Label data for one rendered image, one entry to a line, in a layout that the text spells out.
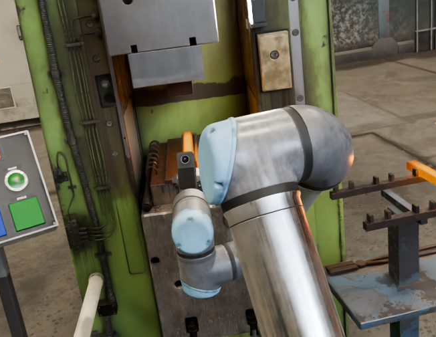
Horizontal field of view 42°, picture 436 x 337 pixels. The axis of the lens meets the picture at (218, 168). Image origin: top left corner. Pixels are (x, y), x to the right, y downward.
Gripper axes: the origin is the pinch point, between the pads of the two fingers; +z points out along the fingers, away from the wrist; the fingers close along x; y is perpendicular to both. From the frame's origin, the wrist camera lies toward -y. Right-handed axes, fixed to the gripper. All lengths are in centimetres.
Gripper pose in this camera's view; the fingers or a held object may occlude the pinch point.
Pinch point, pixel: (188, 168)
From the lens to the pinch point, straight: 159.3
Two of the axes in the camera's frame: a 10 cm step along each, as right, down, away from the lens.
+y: 1.3, 9.3, 3.5
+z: -0.6, -3.5, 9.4
